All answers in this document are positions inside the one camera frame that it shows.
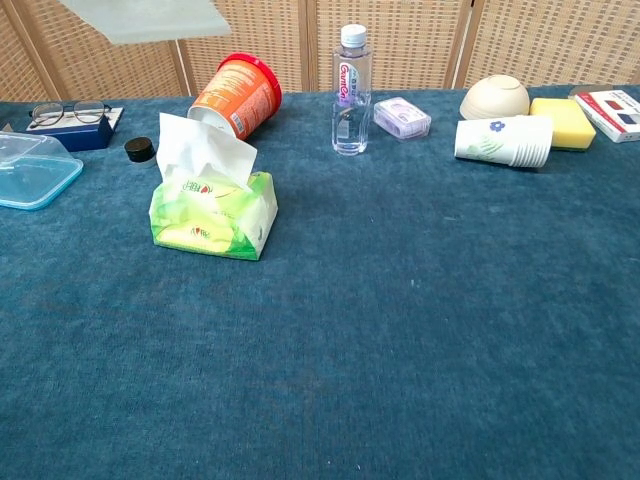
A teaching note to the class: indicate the green plastic tissue pack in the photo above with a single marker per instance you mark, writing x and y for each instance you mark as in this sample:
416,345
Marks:
210,235

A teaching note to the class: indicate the white tissue sheet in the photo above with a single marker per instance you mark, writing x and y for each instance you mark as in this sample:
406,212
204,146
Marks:
150,20
200,145

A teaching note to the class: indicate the blue tablecloth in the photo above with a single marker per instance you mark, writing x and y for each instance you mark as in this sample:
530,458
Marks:
350,325

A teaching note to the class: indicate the clear plastic water bottle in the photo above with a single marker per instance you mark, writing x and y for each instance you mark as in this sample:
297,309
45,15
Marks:
351,100

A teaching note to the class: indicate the purple soap box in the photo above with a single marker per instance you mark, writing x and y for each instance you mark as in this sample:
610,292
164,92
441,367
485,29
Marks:
400,117

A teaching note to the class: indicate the orange instant noodle tub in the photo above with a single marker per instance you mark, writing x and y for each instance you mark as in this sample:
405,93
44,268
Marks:
240,95

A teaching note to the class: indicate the floral paper cup stack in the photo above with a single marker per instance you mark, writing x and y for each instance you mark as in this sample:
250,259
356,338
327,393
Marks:
480,140

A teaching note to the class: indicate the small black-lidded jar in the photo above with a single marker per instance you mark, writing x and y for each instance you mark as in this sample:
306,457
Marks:
140,149

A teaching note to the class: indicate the wooden rattan folding screen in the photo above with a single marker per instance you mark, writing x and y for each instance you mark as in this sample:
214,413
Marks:
400,50

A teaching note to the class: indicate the beige upturned bowl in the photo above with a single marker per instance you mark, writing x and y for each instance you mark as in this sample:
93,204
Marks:
495,95

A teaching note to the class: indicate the dark blue box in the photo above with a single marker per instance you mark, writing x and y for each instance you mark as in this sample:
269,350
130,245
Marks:
85,137

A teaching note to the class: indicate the thin-framed eyeglasses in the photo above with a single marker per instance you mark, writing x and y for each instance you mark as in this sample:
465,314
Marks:
90,112

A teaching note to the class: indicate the yellow sponge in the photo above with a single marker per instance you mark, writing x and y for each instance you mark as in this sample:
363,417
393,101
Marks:
565,117

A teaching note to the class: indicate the clear container with blue lid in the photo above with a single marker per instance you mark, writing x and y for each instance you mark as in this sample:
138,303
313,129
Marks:
30,175

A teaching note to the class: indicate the white card box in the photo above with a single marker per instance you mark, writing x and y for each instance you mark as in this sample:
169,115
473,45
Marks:
610,112

